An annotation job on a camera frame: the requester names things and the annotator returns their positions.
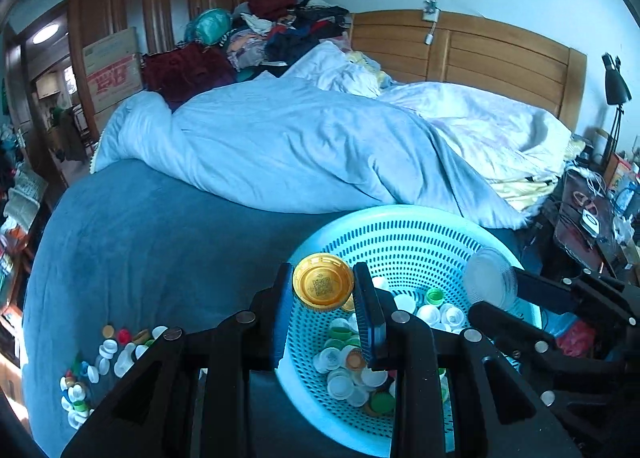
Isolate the cardboard box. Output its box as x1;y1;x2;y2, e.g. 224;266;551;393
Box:
82;27;147;140

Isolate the pale yellow sheet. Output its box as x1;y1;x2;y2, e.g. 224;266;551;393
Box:
492;138;587;212

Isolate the white woven bag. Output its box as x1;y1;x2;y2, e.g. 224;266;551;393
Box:
2;163;49;235

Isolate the yellow bottle cap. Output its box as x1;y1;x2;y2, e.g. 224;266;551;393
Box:
292;253;356;312

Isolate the heap of collected bottle caps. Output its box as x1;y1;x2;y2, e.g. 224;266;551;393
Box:
312;275;472;417

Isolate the white duvet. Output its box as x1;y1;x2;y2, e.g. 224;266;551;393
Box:
92;41;573;230

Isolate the teal plastic bag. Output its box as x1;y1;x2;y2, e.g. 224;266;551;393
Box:
185;8;234;46

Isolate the cluttered wooden nightstand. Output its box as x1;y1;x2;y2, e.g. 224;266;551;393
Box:
540;158;640;289

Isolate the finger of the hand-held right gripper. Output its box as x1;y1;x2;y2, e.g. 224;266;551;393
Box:
467;301;632;406
515;268;640;326

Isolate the pile of colourful clothes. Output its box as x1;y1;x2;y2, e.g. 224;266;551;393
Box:
225;0;352;80

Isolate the dark red blanket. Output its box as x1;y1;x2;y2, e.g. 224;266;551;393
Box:
142;43;237;112

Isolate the translucent white bottle cap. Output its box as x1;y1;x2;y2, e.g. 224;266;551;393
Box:
462;247;519;312

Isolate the pile of mixed bottle caps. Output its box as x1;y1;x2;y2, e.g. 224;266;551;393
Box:
60;323;172;430

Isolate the round ceiling lamp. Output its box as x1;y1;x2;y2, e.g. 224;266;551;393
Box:
32;23;60;44

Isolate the hanging dark jacket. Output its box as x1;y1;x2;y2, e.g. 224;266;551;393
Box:
50;106;87;162

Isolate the dark red cloth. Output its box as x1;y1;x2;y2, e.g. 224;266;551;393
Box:
248;0;299;20

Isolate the blue blanket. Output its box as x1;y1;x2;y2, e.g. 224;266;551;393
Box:
22;158;526;457

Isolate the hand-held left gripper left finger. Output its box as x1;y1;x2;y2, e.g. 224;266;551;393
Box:
60;263;296;458

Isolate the wooden headboard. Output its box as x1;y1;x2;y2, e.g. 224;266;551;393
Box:
347;8;588;135

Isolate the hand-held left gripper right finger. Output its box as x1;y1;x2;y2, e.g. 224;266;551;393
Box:
352;262;583;458

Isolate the turquoise plastic basket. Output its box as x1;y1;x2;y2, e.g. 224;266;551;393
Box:
275;205;544;457

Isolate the small white device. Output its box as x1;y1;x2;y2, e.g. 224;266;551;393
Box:
580;208;604;237

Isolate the black desk lamp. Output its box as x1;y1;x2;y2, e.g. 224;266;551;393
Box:
600;53;634;180

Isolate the red plastic bag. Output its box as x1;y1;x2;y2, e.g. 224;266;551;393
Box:
557;321;599;357

